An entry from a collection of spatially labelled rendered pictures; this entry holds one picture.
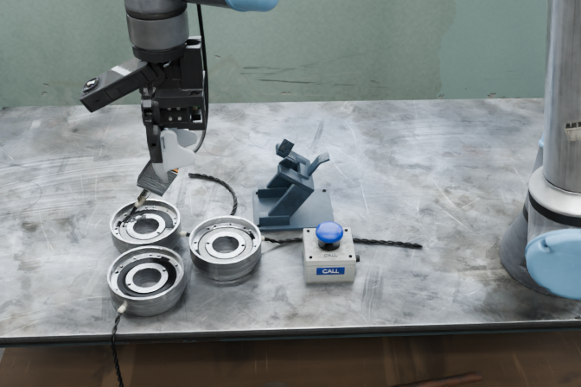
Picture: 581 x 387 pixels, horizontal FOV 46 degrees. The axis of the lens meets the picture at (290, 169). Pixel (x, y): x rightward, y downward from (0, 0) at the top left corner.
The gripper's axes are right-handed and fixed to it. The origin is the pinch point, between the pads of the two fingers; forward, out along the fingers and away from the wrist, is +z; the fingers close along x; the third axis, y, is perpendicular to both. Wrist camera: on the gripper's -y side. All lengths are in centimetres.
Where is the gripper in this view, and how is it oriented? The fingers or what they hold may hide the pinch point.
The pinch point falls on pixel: (160, 169)
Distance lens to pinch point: 99.5
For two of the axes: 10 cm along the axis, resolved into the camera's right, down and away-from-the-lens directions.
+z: 0.0, 8.1, 5.8
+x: -0.6, -5.8, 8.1
